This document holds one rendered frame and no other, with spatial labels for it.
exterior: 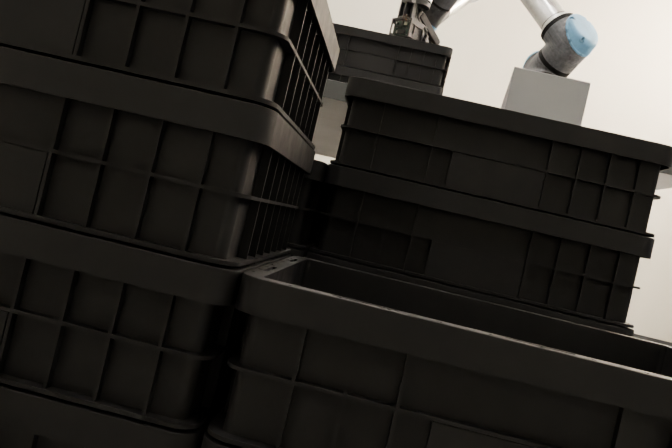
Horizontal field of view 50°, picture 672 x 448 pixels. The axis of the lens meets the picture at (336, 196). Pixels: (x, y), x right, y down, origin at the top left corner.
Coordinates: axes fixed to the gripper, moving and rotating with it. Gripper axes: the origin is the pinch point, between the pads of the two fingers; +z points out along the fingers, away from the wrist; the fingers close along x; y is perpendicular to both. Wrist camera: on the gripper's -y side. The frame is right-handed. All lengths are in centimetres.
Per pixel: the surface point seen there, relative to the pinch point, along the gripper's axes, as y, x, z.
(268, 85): 124, 93, 35
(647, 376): 108, 116, 48
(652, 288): -364, -48, 43
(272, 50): 124, 93, 33
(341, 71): 17.8, -7.5, 5.0
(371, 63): 12.9, -1.9, 1.1
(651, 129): -349, -67, -65
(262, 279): 123, 96, 48
